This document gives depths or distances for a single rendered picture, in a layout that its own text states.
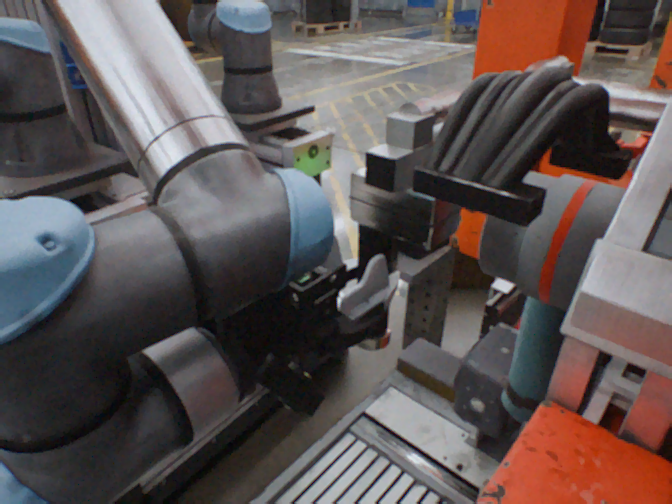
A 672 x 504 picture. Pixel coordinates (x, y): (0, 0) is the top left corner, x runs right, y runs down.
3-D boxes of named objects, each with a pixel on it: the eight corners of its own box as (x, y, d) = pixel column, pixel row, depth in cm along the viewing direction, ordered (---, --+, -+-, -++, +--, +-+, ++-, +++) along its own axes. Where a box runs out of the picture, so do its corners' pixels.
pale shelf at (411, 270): (412, 285, 120) (413, 275, 119) (359, 262, 130) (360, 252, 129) (489, 226, 148) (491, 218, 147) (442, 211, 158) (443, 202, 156)
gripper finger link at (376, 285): (424, 244, 45) (349, 279, 40) (418, 295, 48) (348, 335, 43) (399, 231, 47) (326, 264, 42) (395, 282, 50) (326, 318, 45)
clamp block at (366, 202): (430, 253, 40) (437, 195, 38) (348, 220, 45) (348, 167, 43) (460, 232, 43) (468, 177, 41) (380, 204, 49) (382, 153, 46)
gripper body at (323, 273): (355, 261, 39) (237, 335, 31) (353, 343, 43) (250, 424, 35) (289, 232, 43) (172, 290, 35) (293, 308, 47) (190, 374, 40)
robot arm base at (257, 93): (207, 107, 116) (201, 65, 111) (252, 96, 126) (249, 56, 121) (250, 117, 108) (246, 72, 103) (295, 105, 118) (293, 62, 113)
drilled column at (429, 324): (426, 362, 156) (440, 251, 135) (400, 348, 162) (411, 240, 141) (442, 346, 163) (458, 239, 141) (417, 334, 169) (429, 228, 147)
